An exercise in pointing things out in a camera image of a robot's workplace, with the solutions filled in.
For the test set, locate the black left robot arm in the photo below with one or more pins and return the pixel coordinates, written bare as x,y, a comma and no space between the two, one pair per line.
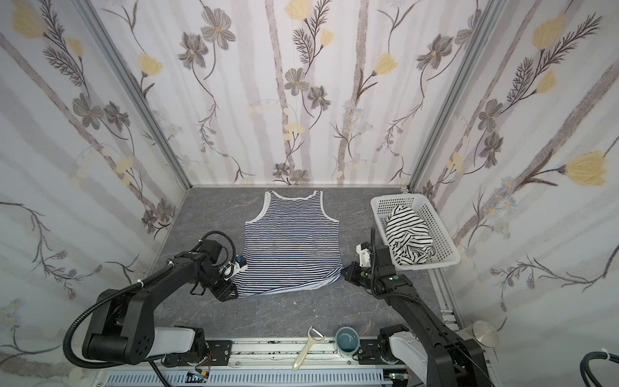
122,327

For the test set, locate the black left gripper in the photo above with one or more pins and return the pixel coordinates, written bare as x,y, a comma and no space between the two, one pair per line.
226,290

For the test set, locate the cream vegetable peeler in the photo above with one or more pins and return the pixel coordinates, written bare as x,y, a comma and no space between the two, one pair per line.
313,337

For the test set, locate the blue white striped tank top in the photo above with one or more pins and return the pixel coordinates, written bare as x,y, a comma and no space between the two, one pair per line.
292,245

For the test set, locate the clear jar with metal lid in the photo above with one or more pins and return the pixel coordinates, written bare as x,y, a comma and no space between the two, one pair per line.
482,332

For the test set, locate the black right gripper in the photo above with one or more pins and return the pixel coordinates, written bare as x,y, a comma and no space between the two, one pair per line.
352,273

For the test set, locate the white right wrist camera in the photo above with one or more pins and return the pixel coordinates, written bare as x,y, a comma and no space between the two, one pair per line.
363,251

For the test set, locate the teal ceramic mug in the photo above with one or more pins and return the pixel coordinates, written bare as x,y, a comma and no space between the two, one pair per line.
347,342

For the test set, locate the white plastic laundry basket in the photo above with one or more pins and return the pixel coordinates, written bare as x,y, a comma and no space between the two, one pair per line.
446,253

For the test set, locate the black white striped tank top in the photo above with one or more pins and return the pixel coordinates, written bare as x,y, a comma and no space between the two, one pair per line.
408,237

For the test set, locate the aluminium mounting rail frame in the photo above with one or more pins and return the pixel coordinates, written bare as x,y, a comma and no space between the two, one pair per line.
269,362

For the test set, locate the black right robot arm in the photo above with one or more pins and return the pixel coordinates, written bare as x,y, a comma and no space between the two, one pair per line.
433,352

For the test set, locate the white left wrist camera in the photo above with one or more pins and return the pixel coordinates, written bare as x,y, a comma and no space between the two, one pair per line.
234,267

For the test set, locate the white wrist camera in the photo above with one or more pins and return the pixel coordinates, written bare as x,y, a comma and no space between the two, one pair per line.
234,267
363,251

